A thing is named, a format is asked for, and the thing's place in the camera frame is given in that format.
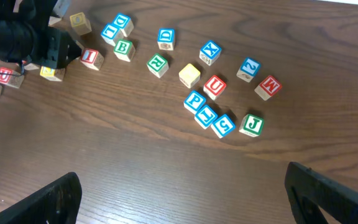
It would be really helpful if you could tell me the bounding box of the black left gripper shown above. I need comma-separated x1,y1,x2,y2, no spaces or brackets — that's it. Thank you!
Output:
42,27,82,69

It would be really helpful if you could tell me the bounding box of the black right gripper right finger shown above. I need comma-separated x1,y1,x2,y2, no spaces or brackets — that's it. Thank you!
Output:
285,162,358,224

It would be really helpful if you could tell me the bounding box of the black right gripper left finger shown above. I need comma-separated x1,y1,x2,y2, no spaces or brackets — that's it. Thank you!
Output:
0,172,82,224

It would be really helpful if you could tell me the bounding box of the red u block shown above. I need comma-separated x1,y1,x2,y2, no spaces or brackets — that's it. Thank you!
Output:
203,75,227,100
0,67,24,88

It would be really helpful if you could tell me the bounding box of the green R block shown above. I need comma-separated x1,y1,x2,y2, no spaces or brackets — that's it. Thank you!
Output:
147,54,169,78

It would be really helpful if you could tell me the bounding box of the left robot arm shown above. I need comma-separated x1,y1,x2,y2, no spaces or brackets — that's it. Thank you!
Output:
0,0,82,69

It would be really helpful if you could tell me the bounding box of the yellow S block lower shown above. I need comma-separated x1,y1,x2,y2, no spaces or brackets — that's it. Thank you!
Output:
40,66,65,82

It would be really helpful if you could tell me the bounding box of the red I block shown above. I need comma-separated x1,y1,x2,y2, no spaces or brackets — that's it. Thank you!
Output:
80,48,104,71

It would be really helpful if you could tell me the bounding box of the yellow O block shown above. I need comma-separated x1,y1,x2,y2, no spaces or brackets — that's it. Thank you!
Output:
70,12,92,35

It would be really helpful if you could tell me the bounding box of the red A block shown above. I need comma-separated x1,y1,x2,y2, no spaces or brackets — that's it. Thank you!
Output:
22,60,40,70

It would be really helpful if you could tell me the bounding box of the green Z block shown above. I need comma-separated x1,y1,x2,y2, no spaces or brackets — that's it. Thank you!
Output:
48,0,71,26

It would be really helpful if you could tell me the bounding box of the blue L block upper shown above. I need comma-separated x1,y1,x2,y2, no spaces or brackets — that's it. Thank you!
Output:
101,24,124,47

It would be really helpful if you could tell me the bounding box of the green B block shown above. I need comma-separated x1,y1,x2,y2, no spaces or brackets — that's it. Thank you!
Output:
114,39,135,62

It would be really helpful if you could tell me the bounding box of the blue D block upper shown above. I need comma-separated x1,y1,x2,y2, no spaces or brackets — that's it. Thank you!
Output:
112,13,134,37

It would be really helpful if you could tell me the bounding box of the blue d block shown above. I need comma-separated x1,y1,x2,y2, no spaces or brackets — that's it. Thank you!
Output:
157,28,175,50
112,13,134,37

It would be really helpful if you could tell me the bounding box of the green J block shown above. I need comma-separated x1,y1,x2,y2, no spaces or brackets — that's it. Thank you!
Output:
239,114,264,138

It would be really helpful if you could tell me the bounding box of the blue D block right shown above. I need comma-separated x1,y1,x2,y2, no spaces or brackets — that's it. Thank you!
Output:
157,28,175,50

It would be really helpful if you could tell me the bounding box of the blue S block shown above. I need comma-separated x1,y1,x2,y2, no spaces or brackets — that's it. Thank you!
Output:
211,114,236,138

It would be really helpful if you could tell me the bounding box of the red M block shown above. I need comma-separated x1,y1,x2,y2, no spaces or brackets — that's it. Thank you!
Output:
254,75,282,101

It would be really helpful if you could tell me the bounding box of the blue T block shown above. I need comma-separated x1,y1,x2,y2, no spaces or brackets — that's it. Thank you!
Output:
195,105,218,129

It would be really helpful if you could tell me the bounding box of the plain yellow block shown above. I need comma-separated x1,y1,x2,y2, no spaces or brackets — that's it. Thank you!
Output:
178,63,201,88

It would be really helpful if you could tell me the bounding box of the blue 2 block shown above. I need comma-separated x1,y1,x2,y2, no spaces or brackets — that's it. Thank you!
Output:
236,57,261,83

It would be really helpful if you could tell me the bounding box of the blue P block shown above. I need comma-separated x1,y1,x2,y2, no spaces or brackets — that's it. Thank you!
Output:
183,90,206,114

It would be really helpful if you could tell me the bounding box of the blue X block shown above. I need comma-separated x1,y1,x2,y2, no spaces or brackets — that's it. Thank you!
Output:
199,40,222,66

